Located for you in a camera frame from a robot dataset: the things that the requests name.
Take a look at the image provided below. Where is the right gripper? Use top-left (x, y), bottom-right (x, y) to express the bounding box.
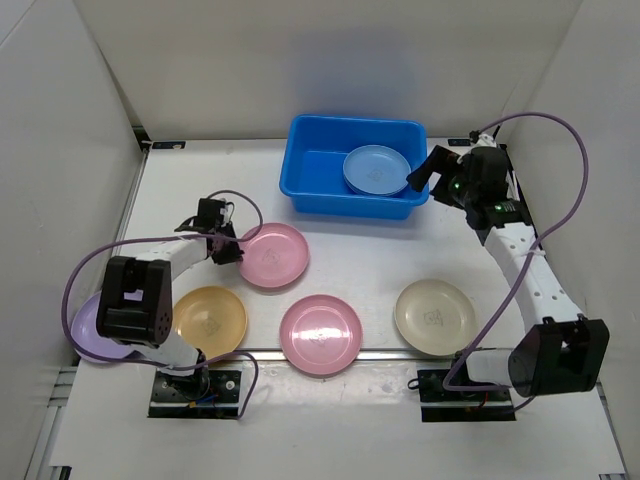
top-left (406, 146), bottom-right (478, 211)

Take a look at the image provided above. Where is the blue plate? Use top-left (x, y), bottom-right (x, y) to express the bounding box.
top-left (343, 145), bottom-right (411, 196)

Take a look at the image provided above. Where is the pink plate back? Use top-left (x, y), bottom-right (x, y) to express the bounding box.
top-left (238, 222), bottom-right (310, 289)

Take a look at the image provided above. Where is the pink plate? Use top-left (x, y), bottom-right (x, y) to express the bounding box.
top-left (238, 222), bottom-right (310, 289)
top-left (279, 294), bottom-right (363, 377)

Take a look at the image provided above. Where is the cream plate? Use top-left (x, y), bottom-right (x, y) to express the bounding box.
top-left (394, 279), bottom-right (479, 357)

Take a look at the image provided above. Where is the pink plate front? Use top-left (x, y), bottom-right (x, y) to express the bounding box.
top-left (279, 294), bottom-right (363, 377)

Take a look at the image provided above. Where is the purple plate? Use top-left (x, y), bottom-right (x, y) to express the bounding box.
top-left (71, 291), bottom-right (133, 359)
top-left (344, 176), bottom-right (407, 197)

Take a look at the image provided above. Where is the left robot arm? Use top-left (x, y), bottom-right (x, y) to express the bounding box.
top-left (96, 198), bottom-right (243, 401)

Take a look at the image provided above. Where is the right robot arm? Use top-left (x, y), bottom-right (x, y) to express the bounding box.
top-left (407, 146), bottom-right (610, 400)

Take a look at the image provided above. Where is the blue plastic bin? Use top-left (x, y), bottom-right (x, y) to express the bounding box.
top-left (279, 114), bottom-right (428, 220)

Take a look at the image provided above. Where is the yellow plate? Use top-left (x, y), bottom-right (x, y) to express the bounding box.
top-left (173, 286), bottom-right (248, 359)

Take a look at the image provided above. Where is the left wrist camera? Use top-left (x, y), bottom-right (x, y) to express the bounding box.
top-left (221, 202), bottom-right (235, 225)

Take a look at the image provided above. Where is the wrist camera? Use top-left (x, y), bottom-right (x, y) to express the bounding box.
top-left (221, 202), bottom-right (235, 225)
top-left (469, 130), bottom-right (499, 148)

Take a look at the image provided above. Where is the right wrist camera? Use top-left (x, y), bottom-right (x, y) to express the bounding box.
top-left (469, 130), bottom-right (499, 148)

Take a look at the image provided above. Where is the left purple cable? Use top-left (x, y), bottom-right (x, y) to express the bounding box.
top-left (60, 189), bottom-right (265, 420)

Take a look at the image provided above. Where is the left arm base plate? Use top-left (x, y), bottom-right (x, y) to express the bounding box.
top-left (147, 369), bottom-right (242, 420)

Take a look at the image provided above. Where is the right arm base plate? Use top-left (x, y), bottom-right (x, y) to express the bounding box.
top-left (407, 369), bottom-right (516, 423)

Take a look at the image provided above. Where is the left aluminium rail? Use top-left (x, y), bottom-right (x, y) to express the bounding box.
top-left (24, 144), bottom-right (151, 480)

